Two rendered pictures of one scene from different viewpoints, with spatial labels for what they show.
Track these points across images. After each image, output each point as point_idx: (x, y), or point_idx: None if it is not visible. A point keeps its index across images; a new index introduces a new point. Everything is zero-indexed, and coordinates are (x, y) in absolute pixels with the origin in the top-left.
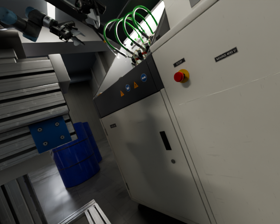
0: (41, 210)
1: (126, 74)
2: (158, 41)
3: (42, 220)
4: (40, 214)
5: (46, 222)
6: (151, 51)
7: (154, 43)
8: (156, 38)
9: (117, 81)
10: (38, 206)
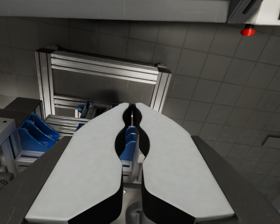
0: (90, 115)
1: (148, 20)
2: (278, 25)
3: (92, 113)
4: (91, 115)
5: (91, 110)
6: (249, 22)
7: (270, 25)
8: None
9: (102, 19)
10: (90, 118)
